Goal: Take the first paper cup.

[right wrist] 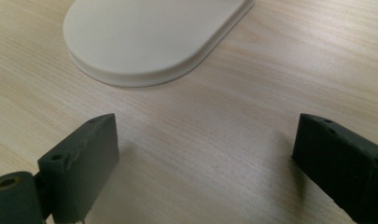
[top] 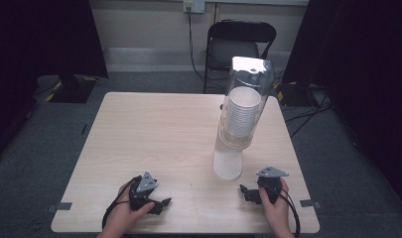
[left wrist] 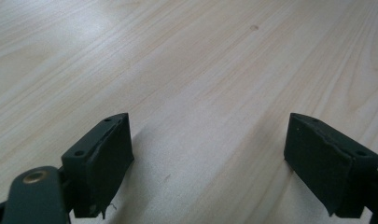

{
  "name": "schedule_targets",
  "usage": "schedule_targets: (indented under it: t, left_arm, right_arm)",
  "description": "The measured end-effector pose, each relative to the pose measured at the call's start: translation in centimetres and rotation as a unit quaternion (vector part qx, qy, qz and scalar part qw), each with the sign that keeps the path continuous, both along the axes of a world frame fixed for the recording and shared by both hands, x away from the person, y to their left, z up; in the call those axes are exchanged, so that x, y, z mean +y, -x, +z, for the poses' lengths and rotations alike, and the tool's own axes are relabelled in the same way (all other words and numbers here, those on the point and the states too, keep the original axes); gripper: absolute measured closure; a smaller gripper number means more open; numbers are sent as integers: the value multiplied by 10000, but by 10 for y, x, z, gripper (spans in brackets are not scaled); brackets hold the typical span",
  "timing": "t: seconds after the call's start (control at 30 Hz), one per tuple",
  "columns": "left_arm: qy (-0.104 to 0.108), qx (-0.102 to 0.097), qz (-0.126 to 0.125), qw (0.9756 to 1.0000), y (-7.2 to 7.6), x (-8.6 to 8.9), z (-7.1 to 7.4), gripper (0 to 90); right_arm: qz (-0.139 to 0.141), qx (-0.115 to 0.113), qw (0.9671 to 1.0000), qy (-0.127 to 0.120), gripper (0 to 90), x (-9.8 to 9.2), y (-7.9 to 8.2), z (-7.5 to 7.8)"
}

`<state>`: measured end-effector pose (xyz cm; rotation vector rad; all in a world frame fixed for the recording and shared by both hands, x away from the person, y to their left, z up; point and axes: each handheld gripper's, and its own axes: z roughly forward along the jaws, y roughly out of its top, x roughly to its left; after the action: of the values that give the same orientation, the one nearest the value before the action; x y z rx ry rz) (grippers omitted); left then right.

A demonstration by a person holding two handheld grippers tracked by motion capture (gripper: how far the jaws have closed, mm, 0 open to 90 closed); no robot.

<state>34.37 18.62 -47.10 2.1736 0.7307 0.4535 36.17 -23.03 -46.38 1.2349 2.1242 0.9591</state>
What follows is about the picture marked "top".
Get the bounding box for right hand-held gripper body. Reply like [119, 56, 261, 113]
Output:
[255, 166, 290, 204]

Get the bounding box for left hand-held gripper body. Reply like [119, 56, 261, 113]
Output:
[128, 171, 160, 212]

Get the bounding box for person's right hand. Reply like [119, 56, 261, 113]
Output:
[258, 178, 295, 236]

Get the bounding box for person's left hand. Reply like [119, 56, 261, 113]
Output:
[98, 179, 156, 235]

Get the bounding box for white paper cup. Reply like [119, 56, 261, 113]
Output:
[212, 145, 244, 181]

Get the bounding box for grey tape strip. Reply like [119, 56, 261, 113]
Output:
[299, 198, 323, 209]
[45, 201, 73, 213]

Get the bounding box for stack of white paper cups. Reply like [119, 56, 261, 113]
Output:
[224, 85, 263, 139]

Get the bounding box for black stand base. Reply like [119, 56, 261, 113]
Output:
[273, 80, 320, 107]
[44, 73, 99, 104]

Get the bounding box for clear plastic cup dispenser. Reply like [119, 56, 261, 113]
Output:
[217, 56, 276, 151]

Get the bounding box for black folding chair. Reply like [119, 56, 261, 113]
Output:
[202, 19, 278, 95]

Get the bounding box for black curtain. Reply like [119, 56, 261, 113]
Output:
[281, 0, 402, 212]
[0, 0, 109, 167]

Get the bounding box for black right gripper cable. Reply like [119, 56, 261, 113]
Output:
[277, 187, 302, 238]

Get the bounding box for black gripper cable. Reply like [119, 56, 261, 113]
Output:
[101, 176, 143, 231]
[277, 187, 302, 238]

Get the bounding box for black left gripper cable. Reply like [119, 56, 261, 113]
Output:
[101, 176, 143, 231]

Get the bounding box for black floor cables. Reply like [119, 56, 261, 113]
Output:
[283, 88, 334, 139]

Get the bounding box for black wall socket cable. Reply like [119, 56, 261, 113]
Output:
[187, 5, 206, 82]

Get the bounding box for white wall socket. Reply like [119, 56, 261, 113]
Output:
[183, 0, 206, 15]

